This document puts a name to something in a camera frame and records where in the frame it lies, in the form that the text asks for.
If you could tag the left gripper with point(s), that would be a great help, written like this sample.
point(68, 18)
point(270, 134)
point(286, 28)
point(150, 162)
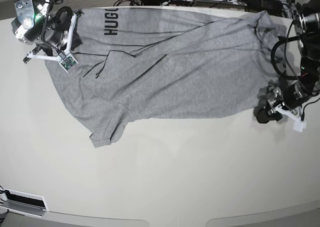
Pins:
point(289, 99)

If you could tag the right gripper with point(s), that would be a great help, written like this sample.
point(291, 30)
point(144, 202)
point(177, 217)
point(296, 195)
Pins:
point(57, 29)

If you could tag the grey t-shirt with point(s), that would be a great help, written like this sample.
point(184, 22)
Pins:
point(142, 63)

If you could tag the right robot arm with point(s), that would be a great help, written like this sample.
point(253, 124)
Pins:
point(27, 8)

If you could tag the black power adapter box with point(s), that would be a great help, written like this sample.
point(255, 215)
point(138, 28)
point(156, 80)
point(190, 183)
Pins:
point(273, 7)

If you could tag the white cable slot box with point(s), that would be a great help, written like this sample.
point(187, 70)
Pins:
point(23, 203)

